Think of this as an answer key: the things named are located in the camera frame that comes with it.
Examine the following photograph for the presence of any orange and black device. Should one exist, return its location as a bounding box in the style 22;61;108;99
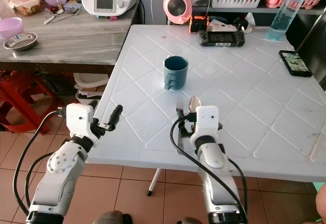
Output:
188;15;208;33

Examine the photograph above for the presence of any person's bare limb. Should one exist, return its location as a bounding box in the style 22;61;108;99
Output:
314;182;326;222

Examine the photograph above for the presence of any clear plastic water bottle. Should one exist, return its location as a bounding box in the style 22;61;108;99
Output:
265;0;307;42

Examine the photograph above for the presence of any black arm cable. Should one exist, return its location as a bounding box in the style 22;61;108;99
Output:
13;109;68;215
170;116;249;219

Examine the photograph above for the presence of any blue plastic mug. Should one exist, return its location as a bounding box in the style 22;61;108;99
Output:
164;55;189;91

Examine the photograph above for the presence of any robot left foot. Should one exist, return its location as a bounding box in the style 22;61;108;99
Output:
96;211;131;224

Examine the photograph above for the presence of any clear plastic food container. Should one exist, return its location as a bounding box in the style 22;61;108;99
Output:
9;0;44;16

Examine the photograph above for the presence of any white table leg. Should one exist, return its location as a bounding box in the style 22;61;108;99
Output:
146;181;161;197

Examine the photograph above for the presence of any steel cutlery piece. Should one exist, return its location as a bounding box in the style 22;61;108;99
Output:
44;7;81;24

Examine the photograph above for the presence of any black handheld game console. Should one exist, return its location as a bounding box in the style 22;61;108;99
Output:
199;29;246;47

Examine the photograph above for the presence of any black smartphone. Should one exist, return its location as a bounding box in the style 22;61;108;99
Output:
279;50;314;77

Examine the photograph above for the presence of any grey wooden table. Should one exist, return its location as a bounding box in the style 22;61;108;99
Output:
0;2;139;75

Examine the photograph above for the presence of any pink round appliance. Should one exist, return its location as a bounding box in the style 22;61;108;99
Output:
164;0;194;25

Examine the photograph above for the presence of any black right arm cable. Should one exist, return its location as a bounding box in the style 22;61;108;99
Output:
170;116;249;219

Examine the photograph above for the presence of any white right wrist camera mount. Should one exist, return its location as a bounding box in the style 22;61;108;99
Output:
193;106;220;138

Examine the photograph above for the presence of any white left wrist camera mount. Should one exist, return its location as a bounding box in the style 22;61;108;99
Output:
65;103;95;139

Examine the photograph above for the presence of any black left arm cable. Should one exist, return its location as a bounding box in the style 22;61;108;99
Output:
13;109;68;215

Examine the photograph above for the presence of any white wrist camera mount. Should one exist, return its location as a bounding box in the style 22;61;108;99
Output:
65;103;95;139
193;106;220;138

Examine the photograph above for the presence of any steel dish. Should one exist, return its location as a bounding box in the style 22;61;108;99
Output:
3;32;39;52

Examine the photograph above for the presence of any white plastic table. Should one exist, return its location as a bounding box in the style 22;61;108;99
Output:
86;24;326;183

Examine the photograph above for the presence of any white plastic bin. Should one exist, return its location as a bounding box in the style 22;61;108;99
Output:
73;72;109;105

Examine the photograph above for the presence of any steel spoon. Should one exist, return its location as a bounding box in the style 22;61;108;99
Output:
188;96;203;115

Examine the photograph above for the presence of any large lilac plastic bowl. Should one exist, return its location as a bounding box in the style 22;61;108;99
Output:
0;17;24;42

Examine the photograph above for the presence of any red plastic stool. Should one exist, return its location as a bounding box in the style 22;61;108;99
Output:
0;71;53;134

